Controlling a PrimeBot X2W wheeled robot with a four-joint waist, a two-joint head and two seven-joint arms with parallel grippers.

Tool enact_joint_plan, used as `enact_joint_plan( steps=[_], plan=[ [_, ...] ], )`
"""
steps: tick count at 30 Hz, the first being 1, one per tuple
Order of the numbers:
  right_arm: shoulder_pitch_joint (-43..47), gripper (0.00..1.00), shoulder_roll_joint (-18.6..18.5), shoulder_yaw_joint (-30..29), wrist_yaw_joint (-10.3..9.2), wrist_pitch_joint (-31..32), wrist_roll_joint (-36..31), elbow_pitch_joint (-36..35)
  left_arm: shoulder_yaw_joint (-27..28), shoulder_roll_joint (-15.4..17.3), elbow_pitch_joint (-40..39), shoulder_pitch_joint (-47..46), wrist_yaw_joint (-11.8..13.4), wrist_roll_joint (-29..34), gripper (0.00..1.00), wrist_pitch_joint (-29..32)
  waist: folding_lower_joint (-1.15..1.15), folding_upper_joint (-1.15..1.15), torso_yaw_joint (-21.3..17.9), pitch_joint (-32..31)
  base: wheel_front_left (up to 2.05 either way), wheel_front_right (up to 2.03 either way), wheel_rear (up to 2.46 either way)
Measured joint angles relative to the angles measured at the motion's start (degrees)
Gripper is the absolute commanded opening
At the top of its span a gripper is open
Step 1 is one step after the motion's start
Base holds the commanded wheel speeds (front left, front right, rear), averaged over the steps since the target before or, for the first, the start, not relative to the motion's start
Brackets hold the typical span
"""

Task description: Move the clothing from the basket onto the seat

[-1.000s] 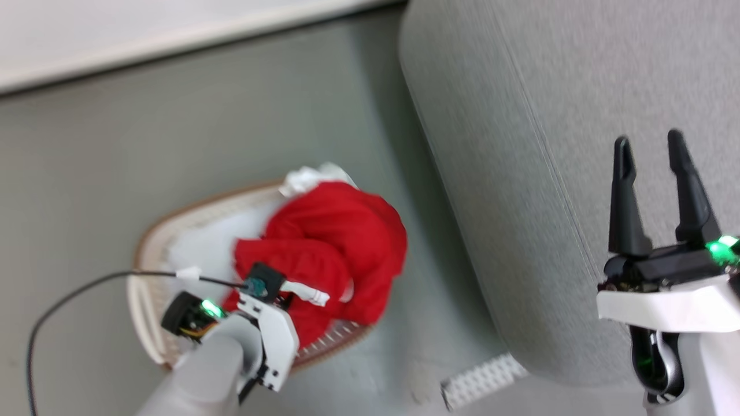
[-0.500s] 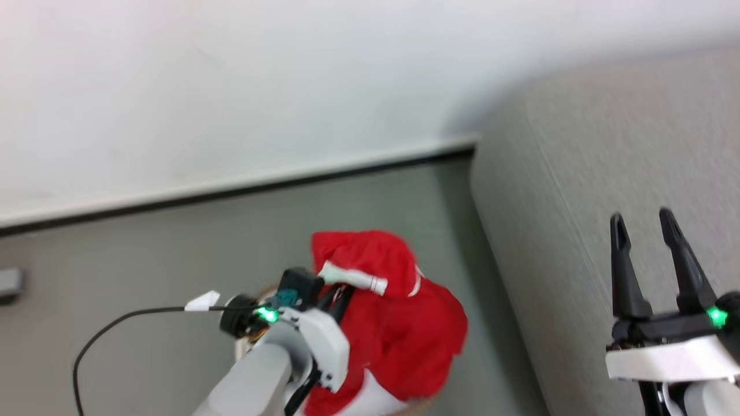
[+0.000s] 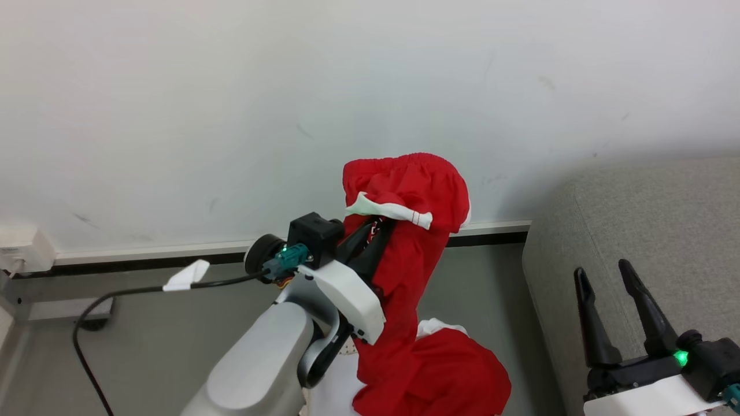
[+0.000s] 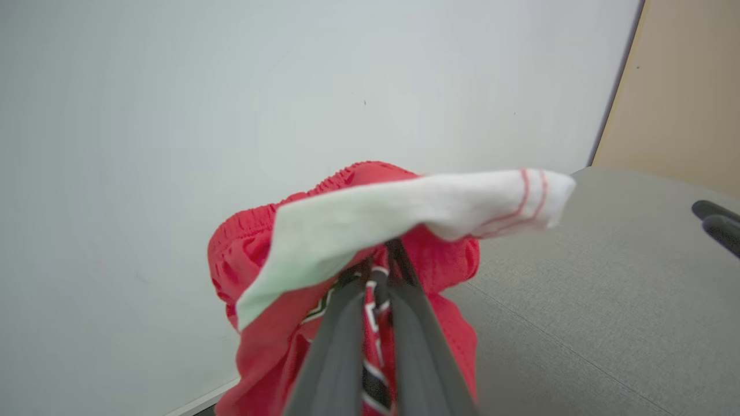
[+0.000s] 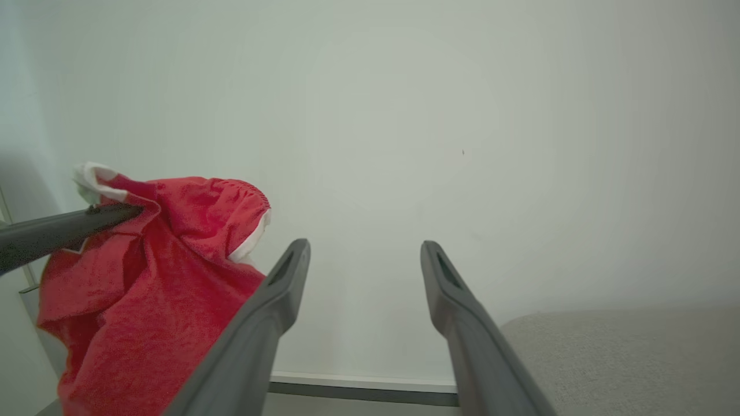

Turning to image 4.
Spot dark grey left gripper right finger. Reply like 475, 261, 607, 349
385, 238, 480, 416

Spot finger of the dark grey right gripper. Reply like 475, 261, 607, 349
702, 215, 740, 259
691, 200, 740, 224

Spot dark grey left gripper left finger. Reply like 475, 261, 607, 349
283, 270, 372, 416

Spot red mesh sports shorts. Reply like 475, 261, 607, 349
207, 161, 482, 416

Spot white cloth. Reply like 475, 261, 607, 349
234, 169, 577, 333

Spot white baseboard strip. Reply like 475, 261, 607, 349
165, 378, 241, 416

